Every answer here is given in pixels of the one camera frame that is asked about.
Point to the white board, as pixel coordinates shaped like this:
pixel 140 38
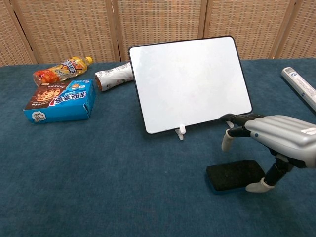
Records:
pixel 190 84

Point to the blue carpet table cover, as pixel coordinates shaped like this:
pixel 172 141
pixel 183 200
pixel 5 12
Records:
pixel 98 185

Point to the silver white wrapped tube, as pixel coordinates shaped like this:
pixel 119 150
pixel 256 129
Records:
pixel 302 86

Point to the white label yellow cap bottle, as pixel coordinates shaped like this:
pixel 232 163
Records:
pixel 113 77

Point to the blue cookie box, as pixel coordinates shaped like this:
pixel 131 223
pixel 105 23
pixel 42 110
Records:
pixel 61 101

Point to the orange iced tea bottle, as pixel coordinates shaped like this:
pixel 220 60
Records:
pixel 59 71

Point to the black felt board eraser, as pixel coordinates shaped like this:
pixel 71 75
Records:
pixel 232 174

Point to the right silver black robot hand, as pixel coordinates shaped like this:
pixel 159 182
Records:
pixel 284 133

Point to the woven wooden folding screen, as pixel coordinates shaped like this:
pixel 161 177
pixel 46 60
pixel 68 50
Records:
pixel 160 24

